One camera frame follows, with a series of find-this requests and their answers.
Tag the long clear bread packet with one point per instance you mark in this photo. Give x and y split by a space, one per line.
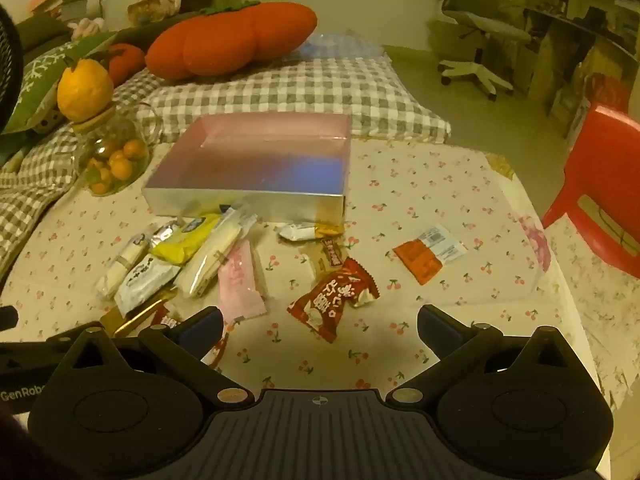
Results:
215 252

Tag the cherry print cloth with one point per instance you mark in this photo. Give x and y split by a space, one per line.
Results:
410 185

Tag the grey checked blanket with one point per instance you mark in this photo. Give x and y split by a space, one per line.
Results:
300 90

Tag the pink stuffed toy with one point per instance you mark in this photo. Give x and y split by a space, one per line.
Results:
87 27

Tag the gold wrapped snack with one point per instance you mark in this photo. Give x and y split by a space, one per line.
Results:
329 230

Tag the clear blue-label bread packet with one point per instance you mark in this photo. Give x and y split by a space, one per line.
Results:
122 262

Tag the glass jar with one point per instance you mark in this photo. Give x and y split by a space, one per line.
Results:
117 145

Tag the orange white snack packet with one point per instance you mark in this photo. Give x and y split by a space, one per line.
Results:
425 257

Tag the green snowflake pillow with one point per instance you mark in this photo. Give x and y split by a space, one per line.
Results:
40 75

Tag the clear brown-label snack packet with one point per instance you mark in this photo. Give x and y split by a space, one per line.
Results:
325 257

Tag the clear plastic bag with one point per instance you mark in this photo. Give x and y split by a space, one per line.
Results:
340 45

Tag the small orange persimmon plush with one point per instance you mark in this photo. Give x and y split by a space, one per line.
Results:
125 62

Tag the yellow snack packet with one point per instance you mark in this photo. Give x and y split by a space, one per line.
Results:
187 240

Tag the gold stick snack packet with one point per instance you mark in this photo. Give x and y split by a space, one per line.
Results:
135 317

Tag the white black-print snack packet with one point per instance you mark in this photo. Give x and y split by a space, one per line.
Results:
145 280

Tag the cork jar lid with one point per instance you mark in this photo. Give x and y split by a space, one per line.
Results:
95 122

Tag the white office chair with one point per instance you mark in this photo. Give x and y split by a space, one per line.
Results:
475 25

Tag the small white snack packet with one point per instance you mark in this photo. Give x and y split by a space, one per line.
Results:
296 232

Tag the cluttered desk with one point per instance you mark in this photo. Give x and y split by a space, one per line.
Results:
575 20

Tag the big red persimmon cushion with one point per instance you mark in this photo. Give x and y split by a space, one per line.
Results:
235 40

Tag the pink snack packet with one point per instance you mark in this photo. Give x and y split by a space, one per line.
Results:
240 285

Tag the large red snack packet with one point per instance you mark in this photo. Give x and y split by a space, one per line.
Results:
330 300

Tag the silver snack packet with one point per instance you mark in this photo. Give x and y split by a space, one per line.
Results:
164 237

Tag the cluster of small oranges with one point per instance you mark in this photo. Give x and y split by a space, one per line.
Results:
120 165

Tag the large orange fruit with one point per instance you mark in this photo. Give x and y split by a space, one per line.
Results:
85 89

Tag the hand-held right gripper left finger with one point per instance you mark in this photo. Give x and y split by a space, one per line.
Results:
202 327

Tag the shallow pink silver box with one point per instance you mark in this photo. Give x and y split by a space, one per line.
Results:
260 160

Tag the red plastic stool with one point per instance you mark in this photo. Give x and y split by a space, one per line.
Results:
602 160

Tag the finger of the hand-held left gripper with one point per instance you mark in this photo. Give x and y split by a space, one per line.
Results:
7 318

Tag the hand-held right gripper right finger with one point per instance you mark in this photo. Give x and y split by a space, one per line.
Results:
434 327

